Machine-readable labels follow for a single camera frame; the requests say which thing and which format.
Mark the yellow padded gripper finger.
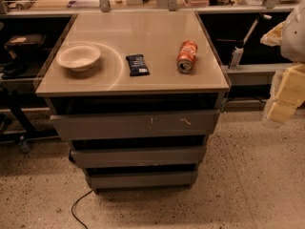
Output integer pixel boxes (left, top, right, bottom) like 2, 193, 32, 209
262, 64, 305, 128

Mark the grey bottom drawer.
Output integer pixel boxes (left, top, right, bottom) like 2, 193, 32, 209
86, 171, 198, 189

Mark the grey drawer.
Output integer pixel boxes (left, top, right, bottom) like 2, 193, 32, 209
51, 110, 219, 140
71, 146, 206, 168
86, 171, 198, 189

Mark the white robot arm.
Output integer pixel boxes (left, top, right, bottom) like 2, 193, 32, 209
260, 0, 305, 128

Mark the grey drawer cabinet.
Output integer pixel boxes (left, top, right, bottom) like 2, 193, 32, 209
35, 10, 231, 195

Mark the grey middle drawer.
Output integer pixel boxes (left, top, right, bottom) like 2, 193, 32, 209
71, 146, 206, 168

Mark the grey top drawer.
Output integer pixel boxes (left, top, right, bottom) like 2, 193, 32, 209
51, 110, 219, 140

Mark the white bottle with nozzle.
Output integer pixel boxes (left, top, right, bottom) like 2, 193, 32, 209
228, 13, 272, 70

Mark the orange soda can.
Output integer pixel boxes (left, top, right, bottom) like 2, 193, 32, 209
176, 40, 197, 73

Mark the dark blue snack bag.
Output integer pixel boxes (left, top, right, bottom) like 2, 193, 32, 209
126, 54, 150, 76

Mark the white paper bowl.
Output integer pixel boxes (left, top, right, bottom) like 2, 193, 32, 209
56, 44, 101, 73

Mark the black floor cable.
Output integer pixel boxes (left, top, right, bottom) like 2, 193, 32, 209
71, 189, 94, 229

